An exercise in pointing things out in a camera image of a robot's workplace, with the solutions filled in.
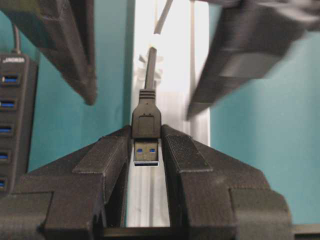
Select black USB cable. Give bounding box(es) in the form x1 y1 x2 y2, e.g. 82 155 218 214
9 23 163 169

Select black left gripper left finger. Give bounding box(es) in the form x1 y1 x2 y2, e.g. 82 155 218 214
0 125 132 240

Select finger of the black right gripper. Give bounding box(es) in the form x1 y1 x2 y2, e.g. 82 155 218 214
0 0 97 105
186 0 320 118

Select aluminium extrusion rail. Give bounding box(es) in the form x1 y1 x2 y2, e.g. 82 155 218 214
125 0 211 227

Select black multiport USB hub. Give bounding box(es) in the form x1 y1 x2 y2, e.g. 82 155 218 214
0 53 38 197

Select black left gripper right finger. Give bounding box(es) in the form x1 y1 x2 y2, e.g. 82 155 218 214
161 125 294 240

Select white cable ring middle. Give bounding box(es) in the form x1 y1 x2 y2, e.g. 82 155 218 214
136 46 166 87

